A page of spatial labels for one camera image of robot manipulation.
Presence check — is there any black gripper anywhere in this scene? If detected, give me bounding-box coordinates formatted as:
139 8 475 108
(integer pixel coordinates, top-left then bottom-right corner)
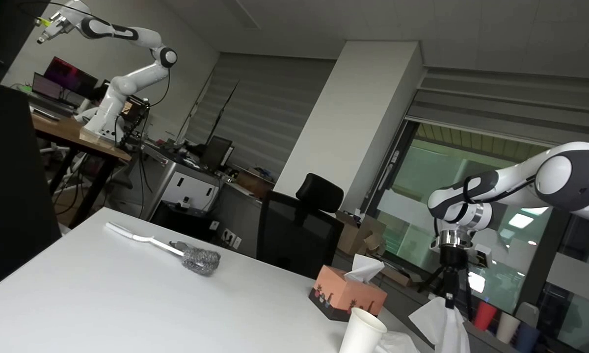
436 245 469 308

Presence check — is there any white tissue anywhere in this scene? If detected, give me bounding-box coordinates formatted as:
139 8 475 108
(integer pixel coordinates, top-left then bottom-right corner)
342 253 387 286
408 292 473 353

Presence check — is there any orange tissue box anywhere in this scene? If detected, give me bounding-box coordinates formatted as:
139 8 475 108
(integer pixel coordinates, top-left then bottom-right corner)
308 263 389 323

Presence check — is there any large open cardboard box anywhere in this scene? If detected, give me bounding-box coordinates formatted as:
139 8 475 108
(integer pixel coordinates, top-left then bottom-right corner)
336 212 389 261

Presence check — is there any black tripod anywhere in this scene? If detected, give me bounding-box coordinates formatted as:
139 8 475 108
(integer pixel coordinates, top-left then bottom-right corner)
414 261 450 304

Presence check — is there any red cup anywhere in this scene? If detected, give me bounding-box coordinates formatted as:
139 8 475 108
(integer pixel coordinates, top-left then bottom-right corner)
471 300 499 333

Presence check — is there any white plastic cup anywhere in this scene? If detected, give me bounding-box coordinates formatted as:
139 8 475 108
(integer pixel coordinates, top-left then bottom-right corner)
495 312 522 345

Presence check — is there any blue cup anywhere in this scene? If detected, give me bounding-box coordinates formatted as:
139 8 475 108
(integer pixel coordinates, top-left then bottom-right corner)
512 320 544 353

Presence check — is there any white paper cup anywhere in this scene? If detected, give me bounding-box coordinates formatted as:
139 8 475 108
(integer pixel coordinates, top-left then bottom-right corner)
338 306 389 353

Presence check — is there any black office chair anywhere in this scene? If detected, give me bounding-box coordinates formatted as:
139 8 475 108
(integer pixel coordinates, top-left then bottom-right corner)
257 172 346 280

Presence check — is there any grey window blind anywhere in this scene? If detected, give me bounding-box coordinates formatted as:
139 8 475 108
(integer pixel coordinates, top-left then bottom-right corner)
406 65 589 151

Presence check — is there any grey cloth on table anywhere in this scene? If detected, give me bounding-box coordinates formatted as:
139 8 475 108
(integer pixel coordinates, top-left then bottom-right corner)
104 221 222 278

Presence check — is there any small black monitor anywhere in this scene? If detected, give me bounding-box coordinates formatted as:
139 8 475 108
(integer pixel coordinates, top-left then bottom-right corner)
198 135 236 169

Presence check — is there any white computer case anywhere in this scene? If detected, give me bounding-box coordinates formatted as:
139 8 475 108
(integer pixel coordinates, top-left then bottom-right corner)
155 159 226 216

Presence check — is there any wooden desk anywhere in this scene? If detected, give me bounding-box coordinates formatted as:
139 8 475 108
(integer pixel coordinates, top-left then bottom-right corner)
28 106 134 223

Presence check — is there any monitor with purple screen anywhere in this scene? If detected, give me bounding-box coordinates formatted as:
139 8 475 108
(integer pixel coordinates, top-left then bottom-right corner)
31 55 102 110

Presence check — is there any black office partition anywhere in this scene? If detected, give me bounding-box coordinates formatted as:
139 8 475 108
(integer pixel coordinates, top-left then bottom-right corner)
0 0 63 294

